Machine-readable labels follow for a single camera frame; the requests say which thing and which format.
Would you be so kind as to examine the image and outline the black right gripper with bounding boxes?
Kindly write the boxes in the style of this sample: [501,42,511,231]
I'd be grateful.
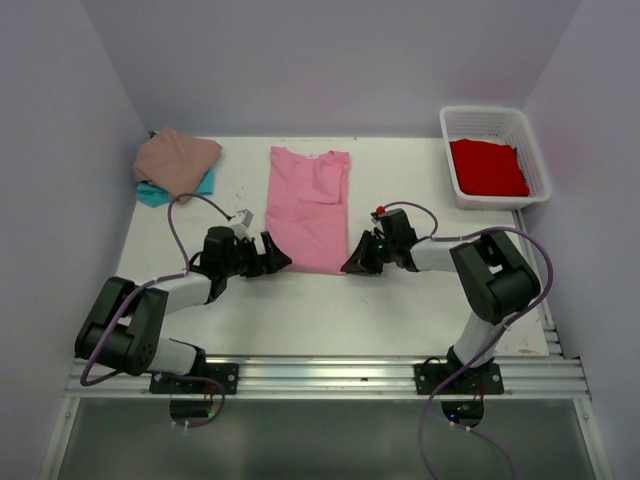
[342,230,396,275]

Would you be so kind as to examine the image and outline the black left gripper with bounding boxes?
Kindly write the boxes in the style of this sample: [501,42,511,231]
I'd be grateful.
[222,232,290,278]

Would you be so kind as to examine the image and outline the pink polo shirt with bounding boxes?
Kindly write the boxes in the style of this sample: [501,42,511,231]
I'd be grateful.
[265,146,351,275]

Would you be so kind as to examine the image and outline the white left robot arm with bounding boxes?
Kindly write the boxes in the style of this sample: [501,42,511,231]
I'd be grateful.
[75,227,292,393]

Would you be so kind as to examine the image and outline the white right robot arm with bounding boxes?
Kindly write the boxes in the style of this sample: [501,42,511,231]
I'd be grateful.
[372,208,542,393]

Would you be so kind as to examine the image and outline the beige folded shirt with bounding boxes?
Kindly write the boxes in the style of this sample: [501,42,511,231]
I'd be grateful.
[133,127,223,200]

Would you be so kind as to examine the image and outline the red folded shirt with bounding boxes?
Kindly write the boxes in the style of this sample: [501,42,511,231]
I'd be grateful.
[449,139,530,197]

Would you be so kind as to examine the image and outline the teal folded shirt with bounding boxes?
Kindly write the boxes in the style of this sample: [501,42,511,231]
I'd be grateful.
[135,168,215,208]

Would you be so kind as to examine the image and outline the dark blue garment in basket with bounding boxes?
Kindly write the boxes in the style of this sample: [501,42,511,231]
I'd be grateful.
[512,146,529,189]

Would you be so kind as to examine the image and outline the white plastic basket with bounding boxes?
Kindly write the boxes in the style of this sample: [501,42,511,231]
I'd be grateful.
[439,106,552,211]

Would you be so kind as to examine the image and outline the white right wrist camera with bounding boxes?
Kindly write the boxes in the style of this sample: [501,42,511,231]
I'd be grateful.
[370,206,386,223]

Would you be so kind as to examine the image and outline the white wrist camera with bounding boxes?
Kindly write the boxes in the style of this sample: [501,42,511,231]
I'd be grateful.
[370,206,386,223]
[228,209,254,239]

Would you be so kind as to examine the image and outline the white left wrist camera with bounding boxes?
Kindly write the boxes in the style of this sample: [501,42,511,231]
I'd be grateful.
[228,209,254,239]

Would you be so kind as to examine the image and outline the aluminium mounting rail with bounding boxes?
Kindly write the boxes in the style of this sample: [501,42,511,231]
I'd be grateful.
[63,355,591,400]

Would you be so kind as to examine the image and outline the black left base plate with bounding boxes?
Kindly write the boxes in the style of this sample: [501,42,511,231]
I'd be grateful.
[149,362,239,395]

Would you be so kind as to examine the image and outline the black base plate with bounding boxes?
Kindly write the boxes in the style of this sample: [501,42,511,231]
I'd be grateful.
[149,362,239,395]
[413,352,505,396]

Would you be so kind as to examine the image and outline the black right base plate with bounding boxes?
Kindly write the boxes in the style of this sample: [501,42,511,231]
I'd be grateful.
[413,352,505,396]

